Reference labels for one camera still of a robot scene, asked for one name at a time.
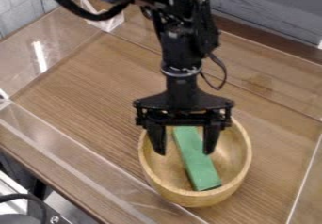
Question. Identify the green rectangular block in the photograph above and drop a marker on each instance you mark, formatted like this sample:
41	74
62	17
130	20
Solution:
201	170

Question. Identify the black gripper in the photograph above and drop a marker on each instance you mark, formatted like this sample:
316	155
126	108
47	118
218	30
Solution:
184	105

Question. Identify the black metal table frame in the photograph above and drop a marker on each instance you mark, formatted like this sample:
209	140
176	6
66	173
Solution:
30	202

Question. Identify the brown wooden bowl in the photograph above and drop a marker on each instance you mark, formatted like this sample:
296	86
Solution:
165	171

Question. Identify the clear acrylic corner bracket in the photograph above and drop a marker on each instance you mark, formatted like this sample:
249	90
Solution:
107	25

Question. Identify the clear acrylic tray wall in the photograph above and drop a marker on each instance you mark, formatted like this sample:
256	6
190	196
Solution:
83	170

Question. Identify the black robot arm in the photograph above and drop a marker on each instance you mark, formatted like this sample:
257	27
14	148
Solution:
189	37

